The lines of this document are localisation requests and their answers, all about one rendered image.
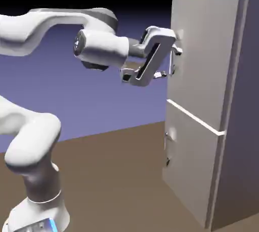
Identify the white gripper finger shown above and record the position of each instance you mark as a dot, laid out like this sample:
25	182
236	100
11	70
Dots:
177	49
159	74

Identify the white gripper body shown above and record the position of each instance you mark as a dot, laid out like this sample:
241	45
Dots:
161	42

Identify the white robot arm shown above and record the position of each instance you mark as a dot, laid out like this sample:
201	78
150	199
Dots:
97	45

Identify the tall grey cabinet door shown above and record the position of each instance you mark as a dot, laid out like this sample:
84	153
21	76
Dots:
204	53

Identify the short grey cabinet door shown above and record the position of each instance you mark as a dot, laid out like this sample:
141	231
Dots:
192	165

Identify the grey cabinet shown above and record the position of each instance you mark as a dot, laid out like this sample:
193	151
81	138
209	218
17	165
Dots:
248	114

